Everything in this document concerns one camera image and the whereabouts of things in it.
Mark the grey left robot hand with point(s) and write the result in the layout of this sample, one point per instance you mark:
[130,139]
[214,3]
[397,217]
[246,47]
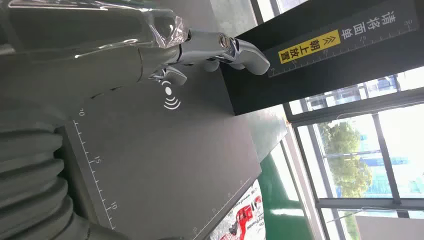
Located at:
[82,66]

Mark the grey courier bag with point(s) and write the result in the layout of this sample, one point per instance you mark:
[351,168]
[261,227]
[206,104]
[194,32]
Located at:
[242,215]

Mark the black weighing scale with column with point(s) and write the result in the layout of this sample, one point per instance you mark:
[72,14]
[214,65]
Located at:
[165,159]

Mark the green conveyor belt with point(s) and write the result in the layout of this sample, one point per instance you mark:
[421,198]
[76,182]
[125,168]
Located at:
[281,198]

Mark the green tree outside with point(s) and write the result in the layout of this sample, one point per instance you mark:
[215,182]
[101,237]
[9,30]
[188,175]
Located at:
[348,172]

